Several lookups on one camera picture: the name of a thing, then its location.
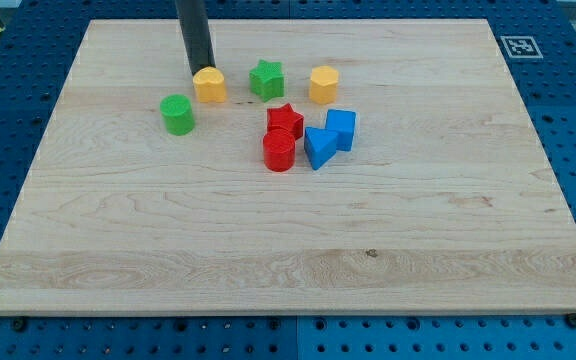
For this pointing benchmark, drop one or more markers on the red star block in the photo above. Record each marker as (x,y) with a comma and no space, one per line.
(286,118)

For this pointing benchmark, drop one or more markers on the black left board screw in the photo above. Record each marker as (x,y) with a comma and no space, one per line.
(19,324)

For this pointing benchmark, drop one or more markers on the blue triangle block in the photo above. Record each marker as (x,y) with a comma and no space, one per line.
(320,146)

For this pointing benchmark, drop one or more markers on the white fiducial marker tag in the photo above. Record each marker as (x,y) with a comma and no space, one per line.
(521,47)

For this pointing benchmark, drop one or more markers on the yellow hexagon block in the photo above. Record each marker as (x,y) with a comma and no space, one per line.
(324,82)

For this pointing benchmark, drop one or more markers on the black cylindrical robot pointer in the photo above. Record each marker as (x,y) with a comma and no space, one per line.
(193,20)

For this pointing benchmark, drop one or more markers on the black right board screw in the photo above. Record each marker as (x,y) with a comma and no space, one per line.
(570,320)

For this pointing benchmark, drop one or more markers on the red cylinder block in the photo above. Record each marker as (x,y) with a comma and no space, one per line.
(278,150)

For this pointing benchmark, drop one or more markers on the green cylinder block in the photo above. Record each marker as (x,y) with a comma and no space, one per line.
(176,111)

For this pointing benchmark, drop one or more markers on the wooden board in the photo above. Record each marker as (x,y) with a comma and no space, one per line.
(445,205)

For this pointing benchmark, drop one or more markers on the yellow heart block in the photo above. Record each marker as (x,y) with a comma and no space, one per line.
(209,84)

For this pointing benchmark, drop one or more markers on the blue cube block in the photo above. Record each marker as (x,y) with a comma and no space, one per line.
(343,123)

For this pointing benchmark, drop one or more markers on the green star block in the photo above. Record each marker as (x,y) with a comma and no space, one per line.
(267,80)

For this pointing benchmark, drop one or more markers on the black board screw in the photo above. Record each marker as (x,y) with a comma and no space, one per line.
(19,324)
(570,320)

